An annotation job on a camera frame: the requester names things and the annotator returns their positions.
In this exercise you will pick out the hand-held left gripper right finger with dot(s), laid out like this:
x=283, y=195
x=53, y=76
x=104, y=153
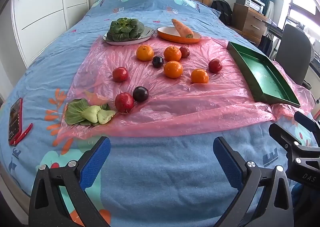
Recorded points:
x=226, y=162

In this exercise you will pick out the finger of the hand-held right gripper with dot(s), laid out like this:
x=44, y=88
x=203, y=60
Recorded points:
x=306, y=122
x=280, y=132

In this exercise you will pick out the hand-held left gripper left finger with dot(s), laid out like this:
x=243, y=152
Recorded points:
x=96, y=164

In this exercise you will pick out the green metal tray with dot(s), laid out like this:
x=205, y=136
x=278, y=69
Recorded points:
x=265, y=74

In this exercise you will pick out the red apple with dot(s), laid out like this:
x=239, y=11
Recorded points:
x=215, y=65
x=185, y=52
x=124, y=102
x=120, y=74

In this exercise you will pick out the dark purple plum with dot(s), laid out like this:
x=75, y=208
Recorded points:
x=140, y=93
x=158, y=61

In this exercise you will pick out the orange mandarin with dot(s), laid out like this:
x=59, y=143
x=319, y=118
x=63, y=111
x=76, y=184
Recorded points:
x=173, y=69
x=199, y=76
x=145, y=53
x=172, y=53

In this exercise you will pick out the pale green bok choy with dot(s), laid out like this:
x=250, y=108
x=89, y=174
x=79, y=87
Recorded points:
x=95, y=114

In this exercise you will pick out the grey chair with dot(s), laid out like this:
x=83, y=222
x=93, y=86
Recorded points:
x=292, y=52

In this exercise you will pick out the pink plastic sheet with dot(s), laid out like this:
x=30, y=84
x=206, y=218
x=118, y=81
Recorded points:
x=175, y=112

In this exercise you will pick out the red pen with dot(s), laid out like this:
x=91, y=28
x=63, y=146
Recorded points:
x=23, y=134

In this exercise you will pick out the dark blue bag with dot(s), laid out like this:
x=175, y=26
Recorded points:
x=265, y=41

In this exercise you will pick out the red phone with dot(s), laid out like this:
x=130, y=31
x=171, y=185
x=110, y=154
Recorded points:
x=15, y=119

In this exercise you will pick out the grey desk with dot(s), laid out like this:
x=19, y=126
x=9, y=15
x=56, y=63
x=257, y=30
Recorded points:
x=273, y=26

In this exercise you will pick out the wooden drawer cabinet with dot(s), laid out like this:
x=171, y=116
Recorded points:
x=247, y=19

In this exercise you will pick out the grey printer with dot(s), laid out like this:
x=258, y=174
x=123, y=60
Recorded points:
x=252, y=1

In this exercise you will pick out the black backpack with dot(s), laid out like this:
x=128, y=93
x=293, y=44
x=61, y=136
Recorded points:
x=222, y=8

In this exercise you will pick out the dark green bok choy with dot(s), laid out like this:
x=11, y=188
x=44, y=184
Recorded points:
x=123, y=28

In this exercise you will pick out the carrot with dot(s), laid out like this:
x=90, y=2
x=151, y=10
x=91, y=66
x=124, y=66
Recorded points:
x=182, y=28

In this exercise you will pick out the orange oval dish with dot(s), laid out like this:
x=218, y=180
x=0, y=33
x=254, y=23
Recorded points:
x=166, y=32

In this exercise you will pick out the white patterned plate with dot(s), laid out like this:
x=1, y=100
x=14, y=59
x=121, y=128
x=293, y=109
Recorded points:
x=149, y=32

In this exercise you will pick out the white wardrobe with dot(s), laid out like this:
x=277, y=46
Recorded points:
x=45, y=5

